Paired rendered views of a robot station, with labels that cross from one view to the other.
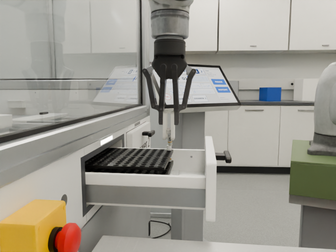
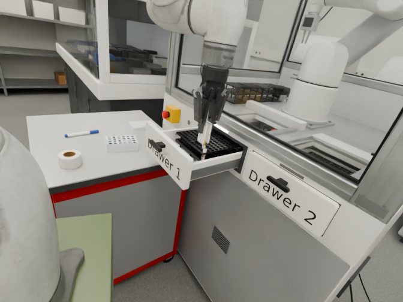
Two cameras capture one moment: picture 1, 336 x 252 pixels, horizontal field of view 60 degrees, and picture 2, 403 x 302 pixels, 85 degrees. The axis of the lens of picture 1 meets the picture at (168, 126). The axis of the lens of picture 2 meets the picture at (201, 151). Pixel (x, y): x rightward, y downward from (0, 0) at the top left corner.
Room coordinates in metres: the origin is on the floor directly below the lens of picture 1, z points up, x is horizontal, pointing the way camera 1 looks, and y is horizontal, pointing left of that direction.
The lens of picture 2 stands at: (1.15, -0.49, 1.24)
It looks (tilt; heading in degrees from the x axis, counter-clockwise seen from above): 27 degrees down; 132
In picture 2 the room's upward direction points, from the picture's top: 10 degrees clockwise
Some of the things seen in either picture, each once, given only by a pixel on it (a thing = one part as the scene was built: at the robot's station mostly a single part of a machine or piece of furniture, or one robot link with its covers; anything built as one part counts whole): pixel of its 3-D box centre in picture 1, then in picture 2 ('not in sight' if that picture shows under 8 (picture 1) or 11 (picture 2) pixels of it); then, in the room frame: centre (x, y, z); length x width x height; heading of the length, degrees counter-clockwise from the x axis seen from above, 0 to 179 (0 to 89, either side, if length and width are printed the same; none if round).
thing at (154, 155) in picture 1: (121, 169); (211, 145); (0.66, 0.11, 0.87); 0.22 x 0.18 x 0.06; 83
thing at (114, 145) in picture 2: not in sight; (122, 142); (0.35, -0.11, 0.78); 0.12 x 0.08 x 0.04; 72
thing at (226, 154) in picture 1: (221, 156); (158, 145); (0.63, -0.12, 0.91); 0.07 x 0.04 x 0.01; 173
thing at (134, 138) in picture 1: (140, 142); (282, 189); (0.97, 0.09, 0.87); 0.29 x 0.02 x 0.11; 173
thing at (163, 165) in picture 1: (165, 158); (190, 142); (0.64, 0.01, 0.90); 0.18 x 0.02 x 0.01; 173
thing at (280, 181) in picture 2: (148, 133); (280, 183); (0.97, 0.07, 0.91); 0.07 x 0.04 x 0.01; 173
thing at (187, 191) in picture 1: (118, 171); (212, 145); (0.66, 0.12, 0.86); 0.40 x 0.26 x 0.06; 83
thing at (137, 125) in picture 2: not in sight; (143, 125); (0.18, 0.08, 0.77); 0.13 x 0.09 x 0.02; 79
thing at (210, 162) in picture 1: (209, 170); (165, 152); (0.63, -0.09, 0.87); 0.29 x 0.02 x 0.11; 173
